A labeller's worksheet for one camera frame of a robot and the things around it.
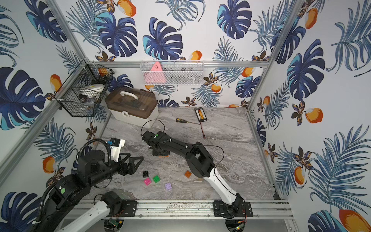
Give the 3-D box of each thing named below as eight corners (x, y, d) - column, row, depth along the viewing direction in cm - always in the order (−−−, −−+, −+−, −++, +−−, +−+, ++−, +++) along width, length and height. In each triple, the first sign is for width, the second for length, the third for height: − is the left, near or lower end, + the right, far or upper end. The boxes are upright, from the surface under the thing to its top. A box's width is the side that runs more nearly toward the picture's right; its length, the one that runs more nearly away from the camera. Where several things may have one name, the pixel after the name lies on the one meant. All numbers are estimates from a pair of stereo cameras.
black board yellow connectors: (199, 122, 114) (199, 120, 112) (194, 109, 123) (194, 107, 121) (207, 121, 115) (207, 119, 113) (201, 108, 124) (201, 106, 122)
